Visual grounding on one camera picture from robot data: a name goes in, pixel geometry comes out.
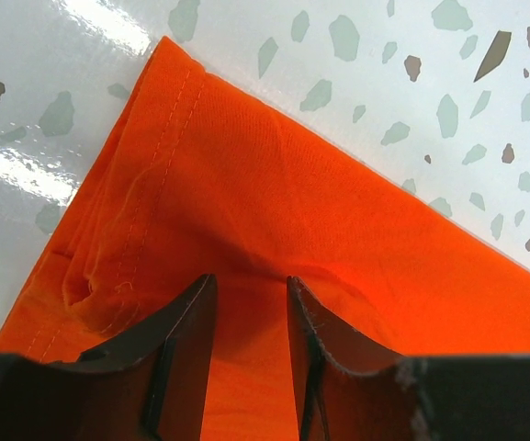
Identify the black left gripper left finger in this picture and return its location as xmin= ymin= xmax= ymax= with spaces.
xmin=0 ymin=275 xmax=218 ymax=440

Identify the orange t-shirt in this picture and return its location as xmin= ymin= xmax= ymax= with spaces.
xmin=0 ymin=39 xmax=530 ymax=440

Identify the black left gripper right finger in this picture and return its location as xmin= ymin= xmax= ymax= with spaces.
xmin=287 ymin=277 xmax=530 ymax=440

